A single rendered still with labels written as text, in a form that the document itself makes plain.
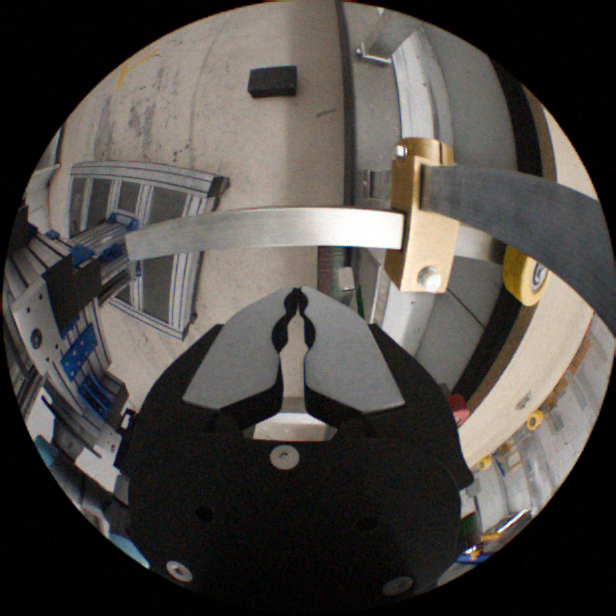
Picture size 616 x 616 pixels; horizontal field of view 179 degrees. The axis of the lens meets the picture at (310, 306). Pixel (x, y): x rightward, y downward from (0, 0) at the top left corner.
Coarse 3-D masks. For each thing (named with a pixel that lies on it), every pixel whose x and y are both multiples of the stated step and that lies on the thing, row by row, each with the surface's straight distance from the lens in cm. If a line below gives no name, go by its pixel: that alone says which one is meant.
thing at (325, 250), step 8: (320, 248) 33; (328, 248) 33; (320, 256) 34; (328, 256) 34; (320, 264) 34; (328, 264) 34; (320, 272) 34; (328, 272) 35; (320, 280) 35; (328, 280) 35; (320, 288) 36; (328, 288) 36
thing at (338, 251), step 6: (336, 246) 33; (342, 246) 33; (336, 252) 34; (342, 252) 34; (336, 258) 34; (342, 258) 34; (336, 264) 34; (342, 264) 34; (336, 270) 35; (336, 276) 35; (336, 282) 35; (336, 288) 36; (336, 294) 36
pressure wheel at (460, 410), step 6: (450, 396) 35; (456, 396) 35; (450, 402) 34; (456, 402) 35; (462, 402) 36; (456, 408) 34; (462, 408) 35; (456, 414) 34; (462, 414) 36; (468, 414) 38; (456, 420) 38; (462, 420) 39
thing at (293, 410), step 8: (440, 384) 39; (448, 392) 39; (288, 400) 32; (296, 400) 32; (288, 408) 32; (296, 408) 32; (304, 408) 32; (280, 416) 32; (288, 416) 32; (296, 416) 32; (304, 416) 32
